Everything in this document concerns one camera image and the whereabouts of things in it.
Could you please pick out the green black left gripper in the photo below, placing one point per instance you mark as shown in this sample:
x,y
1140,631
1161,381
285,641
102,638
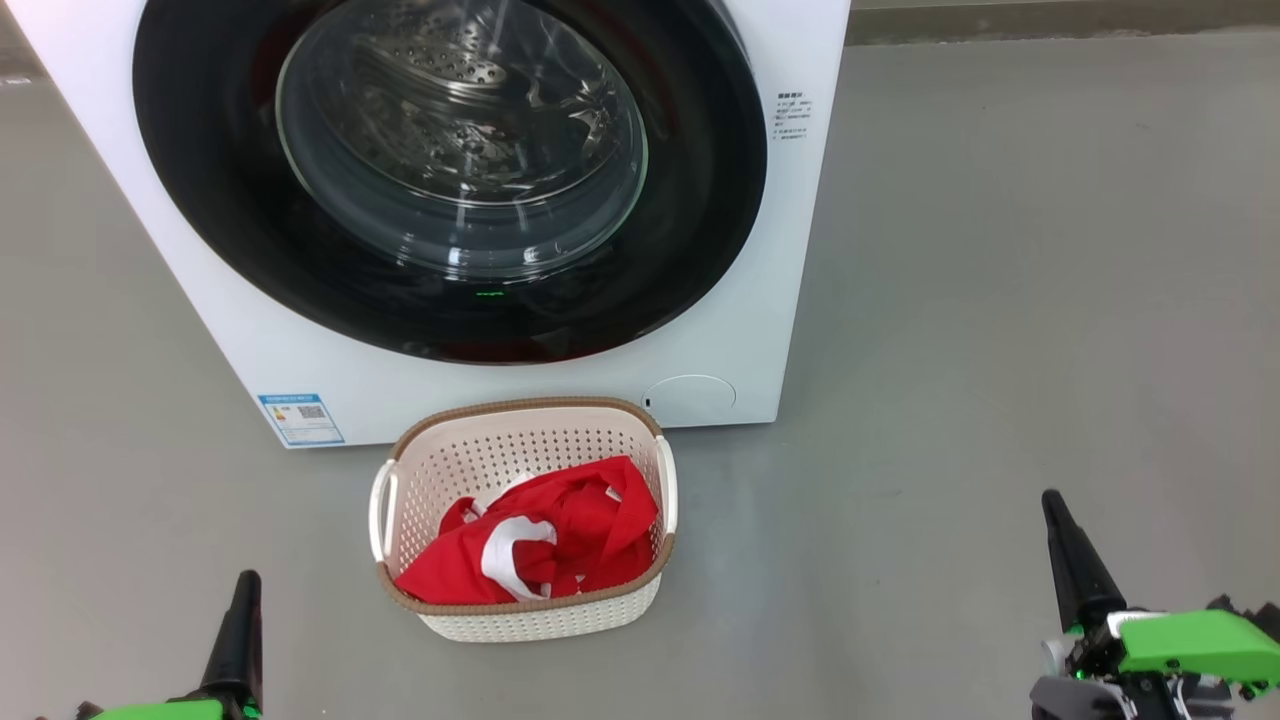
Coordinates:
x,y
150,712

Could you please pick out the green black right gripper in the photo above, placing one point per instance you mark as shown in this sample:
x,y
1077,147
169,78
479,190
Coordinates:
x,y
1190,645

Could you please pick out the black round glass washer door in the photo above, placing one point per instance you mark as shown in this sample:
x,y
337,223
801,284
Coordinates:
x,y
200,200

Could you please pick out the cream perforated laundry basket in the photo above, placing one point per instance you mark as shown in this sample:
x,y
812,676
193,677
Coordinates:
x,y
520,625

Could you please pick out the white front-load washing machine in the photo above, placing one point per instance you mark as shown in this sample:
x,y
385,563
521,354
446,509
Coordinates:
x,y
790,300

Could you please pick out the stainless steel washing machine drum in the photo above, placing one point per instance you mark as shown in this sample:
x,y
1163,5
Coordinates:
x,y
440,80

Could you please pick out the blue energy label sticker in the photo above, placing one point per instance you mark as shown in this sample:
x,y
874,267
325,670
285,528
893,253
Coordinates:
x,y
300,420

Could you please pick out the round white filter cover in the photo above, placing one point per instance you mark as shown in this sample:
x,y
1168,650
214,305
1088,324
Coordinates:
x,y
690,399

